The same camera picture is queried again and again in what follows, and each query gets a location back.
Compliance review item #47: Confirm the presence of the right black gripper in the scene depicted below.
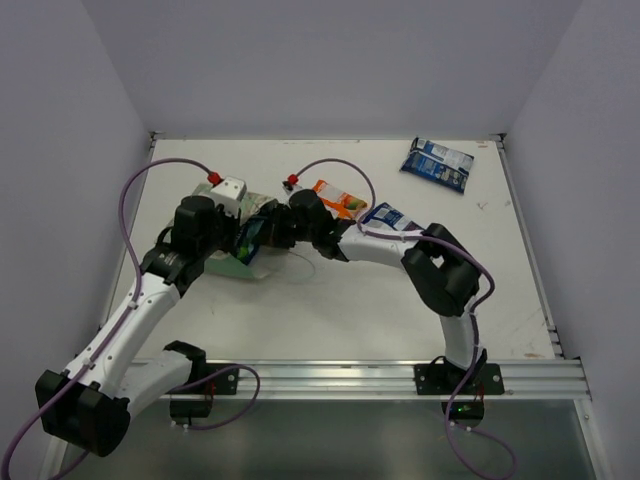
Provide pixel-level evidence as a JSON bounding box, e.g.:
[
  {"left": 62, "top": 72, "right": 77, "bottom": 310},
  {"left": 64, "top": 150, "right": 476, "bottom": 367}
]
[{"left": 251, "top": 202, "right": 317, "bottom": 249}]

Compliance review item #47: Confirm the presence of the orange snack packet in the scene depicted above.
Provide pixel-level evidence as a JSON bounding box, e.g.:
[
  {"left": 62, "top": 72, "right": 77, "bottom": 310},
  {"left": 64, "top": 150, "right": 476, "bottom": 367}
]
[{"left": 312, "top": 180, "right": 368, "bottom": 220}]

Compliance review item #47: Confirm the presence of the blue green crisps packet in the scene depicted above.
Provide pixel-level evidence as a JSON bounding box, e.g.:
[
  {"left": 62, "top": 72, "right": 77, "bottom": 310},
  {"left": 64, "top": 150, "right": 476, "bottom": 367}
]
[{"left": 235, "top": 215, "right": 266, "bottom": 265}]

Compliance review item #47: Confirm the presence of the green printed paper bag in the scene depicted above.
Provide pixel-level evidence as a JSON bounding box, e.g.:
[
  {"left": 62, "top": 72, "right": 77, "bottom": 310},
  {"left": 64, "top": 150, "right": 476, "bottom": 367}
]
[{"left": 204, "top": 191, "right": 316, "bottom": 283}]

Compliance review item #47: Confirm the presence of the dark blue white snack packet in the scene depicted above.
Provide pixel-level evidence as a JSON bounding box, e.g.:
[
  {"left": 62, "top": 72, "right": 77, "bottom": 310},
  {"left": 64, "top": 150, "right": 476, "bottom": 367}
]
[{"left": 362, "top": 202, "right": 423, "bottom": 232}]

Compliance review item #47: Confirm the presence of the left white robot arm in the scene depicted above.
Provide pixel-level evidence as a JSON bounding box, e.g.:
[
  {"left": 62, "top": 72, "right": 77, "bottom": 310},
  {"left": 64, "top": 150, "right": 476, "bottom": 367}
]
[{"left": 35, "top": 194, "right": 241, "bottom": 457}]

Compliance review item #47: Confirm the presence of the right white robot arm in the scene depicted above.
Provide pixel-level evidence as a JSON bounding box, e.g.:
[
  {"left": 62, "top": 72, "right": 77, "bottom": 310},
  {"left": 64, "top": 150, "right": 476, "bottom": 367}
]
[{"left": 257, "top": 189, "right": 486, "bottom": 393}]

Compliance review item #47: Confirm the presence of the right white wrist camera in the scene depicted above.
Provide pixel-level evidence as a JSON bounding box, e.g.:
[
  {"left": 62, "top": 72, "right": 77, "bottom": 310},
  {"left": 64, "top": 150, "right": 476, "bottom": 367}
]
[{"left": 282, "top": 174, "right": 304, "bottom": 205}]

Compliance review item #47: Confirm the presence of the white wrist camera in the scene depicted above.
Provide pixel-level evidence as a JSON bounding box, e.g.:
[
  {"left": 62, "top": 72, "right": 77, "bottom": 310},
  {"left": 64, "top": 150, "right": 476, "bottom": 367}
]
[
  {"left": 282, "top": 174, "right": 304, "bottom": 205},
  {"left": 209, "top": 176, "right": 247, "bottom": 218}
]

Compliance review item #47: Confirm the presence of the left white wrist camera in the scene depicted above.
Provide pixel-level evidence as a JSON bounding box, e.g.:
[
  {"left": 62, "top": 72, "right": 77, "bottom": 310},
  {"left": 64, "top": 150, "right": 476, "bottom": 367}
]
[{"left": 209, "top": 176, "right": 247, "bottom": 218}]

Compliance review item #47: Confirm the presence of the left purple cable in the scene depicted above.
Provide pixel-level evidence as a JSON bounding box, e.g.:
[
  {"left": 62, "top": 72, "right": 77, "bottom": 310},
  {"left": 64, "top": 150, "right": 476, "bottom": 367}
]
[{"left": 0, "top": 157, "right": 261, "bottom": 480}]

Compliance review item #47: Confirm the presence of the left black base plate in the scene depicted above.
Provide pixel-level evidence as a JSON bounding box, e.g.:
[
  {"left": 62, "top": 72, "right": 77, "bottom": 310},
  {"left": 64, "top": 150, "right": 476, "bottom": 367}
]
[{"left": 169, "top": 362, "right": 239, "bottom": 397}]

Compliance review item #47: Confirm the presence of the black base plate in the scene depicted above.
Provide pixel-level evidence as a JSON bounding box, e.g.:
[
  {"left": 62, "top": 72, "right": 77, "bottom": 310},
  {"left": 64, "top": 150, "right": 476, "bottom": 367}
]
[
  {"left": 169, "top": 362, "right": 239, "bottom": 397},
  {"left": 413, "top": 361, "right": 505, "bottom": 396}
]

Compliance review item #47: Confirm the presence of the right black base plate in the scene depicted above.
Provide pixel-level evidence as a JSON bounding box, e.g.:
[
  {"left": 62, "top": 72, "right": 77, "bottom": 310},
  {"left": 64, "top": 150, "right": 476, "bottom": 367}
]
[{"left": 413, "top": 361, "right": 505, "bottom": 396}]

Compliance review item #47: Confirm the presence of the aluminium mounting rail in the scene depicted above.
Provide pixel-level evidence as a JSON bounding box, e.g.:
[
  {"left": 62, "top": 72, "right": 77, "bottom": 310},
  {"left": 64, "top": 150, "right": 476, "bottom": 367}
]
[{"left": 124, "top": 357, "right": 591, "bottom": 401}]

